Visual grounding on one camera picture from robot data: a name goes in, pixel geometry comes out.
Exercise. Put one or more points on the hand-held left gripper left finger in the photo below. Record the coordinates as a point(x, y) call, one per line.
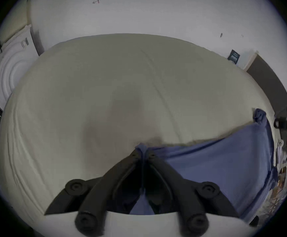
point(101, 189)

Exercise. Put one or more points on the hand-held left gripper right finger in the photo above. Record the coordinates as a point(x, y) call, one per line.
point(178, 186)

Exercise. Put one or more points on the blue garment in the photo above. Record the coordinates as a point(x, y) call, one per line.
point(220, 162)

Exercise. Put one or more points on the dark brown door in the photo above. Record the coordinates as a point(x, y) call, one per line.
point(269, 83)

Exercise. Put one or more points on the dark blue card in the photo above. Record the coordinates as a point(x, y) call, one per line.
point(233, 55)

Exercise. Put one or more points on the bed with beige sheet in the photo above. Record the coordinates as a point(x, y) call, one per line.
point(108, 83)

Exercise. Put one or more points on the white washing machine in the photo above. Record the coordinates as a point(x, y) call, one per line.
point(12, 65)

